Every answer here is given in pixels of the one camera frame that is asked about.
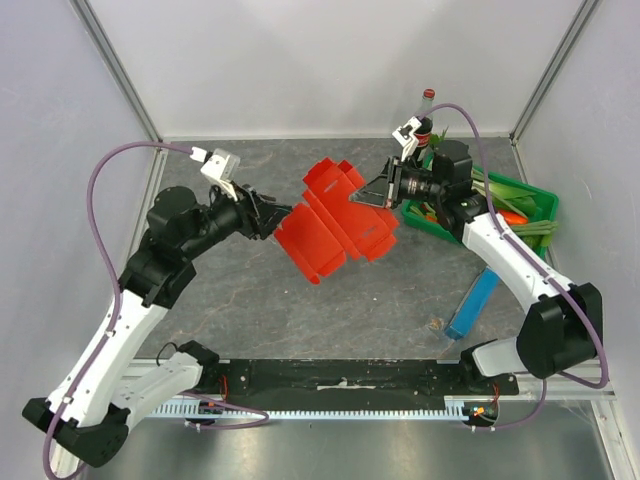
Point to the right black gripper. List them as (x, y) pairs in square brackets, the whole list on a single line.
[(393, 181)]

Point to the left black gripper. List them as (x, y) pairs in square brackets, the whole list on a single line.
[(261, 214)]

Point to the red paper box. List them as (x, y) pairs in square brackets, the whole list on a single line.
[(326, 228)]

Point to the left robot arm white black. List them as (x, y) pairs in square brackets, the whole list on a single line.
[(89, 414)]

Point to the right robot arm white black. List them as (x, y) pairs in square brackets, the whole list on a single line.
[(563, 326)]

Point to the blue rectangular box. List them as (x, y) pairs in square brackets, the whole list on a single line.
[(472, 305)]

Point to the cola glass bottle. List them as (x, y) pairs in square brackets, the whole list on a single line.
[(423, 133)]

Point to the orange carrot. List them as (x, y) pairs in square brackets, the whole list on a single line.
[(512, 218)]

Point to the leek with green leaves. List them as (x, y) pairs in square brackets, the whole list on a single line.
[(513, 198)]

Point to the green plastic crate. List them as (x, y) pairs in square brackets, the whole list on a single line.
[(421, 217)]

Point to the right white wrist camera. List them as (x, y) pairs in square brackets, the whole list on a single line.
[(405, 135)]

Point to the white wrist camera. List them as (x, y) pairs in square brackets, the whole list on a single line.
[(218, 167), (405, 135)]

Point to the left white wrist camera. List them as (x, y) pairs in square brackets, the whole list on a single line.
[(218, 167)]

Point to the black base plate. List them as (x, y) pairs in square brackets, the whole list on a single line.
[(346, 385)]

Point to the light blue slotted cable duct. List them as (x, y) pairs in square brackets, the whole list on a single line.
[(191, 409)]

